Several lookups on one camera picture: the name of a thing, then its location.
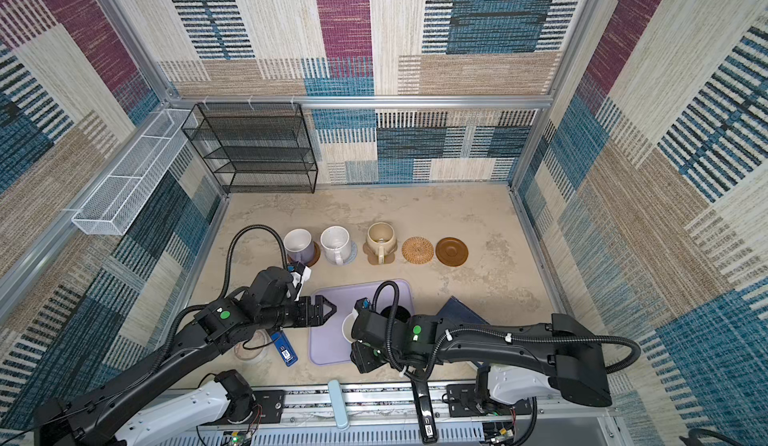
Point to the black stapler on rail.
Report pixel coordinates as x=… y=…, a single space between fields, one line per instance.
x=424 y=411

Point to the blue hardcover book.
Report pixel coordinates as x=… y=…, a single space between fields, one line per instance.
x=458 y=312

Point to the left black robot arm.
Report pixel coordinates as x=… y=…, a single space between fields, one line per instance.
x=200 y=334

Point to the lavender plastic tray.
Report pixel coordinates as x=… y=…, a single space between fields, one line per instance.
x=326 y=343

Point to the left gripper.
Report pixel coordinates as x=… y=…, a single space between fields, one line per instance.
x=307 y=319

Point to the small brown wooden coaster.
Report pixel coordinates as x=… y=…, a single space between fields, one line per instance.
x=451 y=251

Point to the black mug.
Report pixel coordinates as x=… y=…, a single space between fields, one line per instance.
x=401 y=314

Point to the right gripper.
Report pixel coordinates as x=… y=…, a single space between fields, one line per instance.
x=363 y=359

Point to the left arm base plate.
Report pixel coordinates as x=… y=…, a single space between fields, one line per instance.
x=267 y=407

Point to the brown round saucer coaster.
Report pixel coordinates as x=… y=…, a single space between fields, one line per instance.
x=309 y=255

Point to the brown flower cork coaster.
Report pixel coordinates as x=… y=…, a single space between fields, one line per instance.
x=373 y=258

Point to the blue black stapler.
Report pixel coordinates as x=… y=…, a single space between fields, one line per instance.
x=284 y=348

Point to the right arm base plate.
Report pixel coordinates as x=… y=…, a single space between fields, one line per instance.
x=470 y=400

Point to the blue grey knitted coaster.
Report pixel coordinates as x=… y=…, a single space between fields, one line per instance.
x=351 y=256

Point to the black wire shelf rack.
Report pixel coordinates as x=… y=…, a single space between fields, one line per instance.
x=254 y=147

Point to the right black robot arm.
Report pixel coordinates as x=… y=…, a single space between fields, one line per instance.
x=571 y=359

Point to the clear tape roll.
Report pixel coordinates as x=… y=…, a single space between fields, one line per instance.
x=254 y=349

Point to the white wire mesh basket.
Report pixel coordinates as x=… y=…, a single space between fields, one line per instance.
x=122 y=194

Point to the white speckled mug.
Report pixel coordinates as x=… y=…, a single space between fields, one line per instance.
x=336 y=244

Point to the light blue handle bar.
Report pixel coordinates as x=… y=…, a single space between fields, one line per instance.
x=338 y=404

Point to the woven rattan round coaster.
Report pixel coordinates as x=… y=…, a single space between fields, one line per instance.
x=417 y=250

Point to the beige ceramic mug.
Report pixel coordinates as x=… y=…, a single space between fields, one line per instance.
x=381 y=237

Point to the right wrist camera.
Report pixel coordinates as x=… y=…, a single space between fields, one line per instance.
x=361 y=305

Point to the white mug blue handle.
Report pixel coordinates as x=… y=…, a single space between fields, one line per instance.
x=347 y=326

